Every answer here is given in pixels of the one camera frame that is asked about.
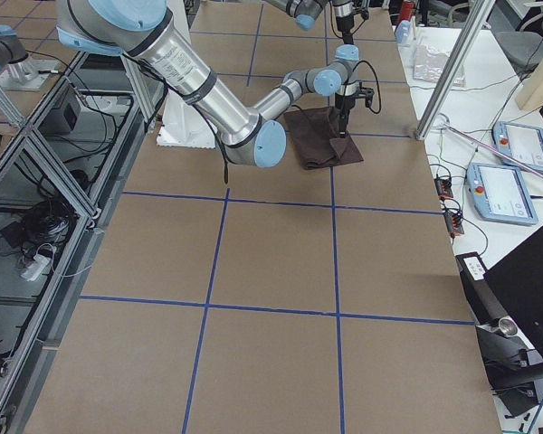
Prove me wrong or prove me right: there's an aluminium frame rail structure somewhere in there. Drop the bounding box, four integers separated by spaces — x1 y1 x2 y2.
0 53 148 433

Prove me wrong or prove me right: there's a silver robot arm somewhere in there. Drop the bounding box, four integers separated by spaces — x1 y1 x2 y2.
56 1 359 168
265 0 369 44

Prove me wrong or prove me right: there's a black power box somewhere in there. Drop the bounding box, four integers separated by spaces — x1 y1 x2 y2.
39 87 81 136

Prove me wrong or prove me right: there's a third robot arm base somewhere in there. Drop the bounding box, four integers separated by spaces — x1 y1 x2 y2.
0 24 59 91

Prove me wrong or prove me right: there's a silver foil bag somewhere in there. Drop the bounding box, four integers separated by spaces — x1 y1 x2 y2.
413 44 451 83

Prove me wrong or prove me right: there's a white power strip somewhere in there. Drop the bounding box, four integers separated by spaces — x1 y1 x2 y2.
20 252 52 281

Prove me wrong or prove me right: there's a lower teach pendant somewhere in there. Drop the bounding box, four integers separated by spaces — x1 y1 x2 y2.
466 163 538 226

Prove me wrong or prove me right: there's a black camera tripod mount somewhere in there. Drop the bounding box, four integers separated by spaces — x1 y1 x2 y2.
476 327 543 417

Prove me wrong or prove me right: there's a dark brown t-shirt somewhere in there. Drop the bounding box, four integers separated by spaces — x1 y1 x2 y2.
283 107 364 170

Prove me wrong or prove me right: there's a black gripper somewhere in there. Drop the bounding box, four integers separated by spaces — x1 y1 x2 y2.
335 88 357 138
336 15 355 44

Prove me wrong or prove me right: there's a black box with white label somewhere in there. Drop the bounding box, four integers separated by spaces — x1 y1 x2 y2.
455 252 517 327

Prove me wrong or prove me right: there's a grey office chair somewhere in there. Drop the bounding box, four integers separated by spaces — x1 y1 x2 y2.
495 13 543 72

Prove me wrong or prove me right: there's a teach pendant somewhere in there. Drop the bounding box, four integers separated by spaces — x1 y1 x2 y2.
492 121 543 173
466 163 538 226

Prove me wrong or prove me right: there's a right black cable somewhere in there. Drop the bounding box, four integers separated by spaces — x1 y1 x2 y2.
219 59 384 184

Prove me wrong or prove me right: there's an aluminium frame post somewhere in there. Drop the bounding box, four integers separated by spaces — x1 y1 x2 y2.
414 0 495 141

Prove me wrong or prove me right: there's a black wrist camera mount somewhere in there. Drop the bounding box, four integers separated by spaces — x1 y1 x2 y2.
355 85 375 109

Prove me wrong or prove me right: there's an upper teach pendant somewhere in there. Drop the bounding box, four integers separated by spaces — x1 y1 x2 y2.
492 121 543 173

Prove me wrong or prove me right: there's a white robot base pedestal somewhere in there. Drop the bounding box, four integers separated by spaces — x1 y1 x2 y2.
157 90 215 149

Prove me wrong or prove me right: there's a black monitor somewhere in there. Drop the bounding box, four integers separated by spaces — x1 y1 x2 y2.
484 225 543 357

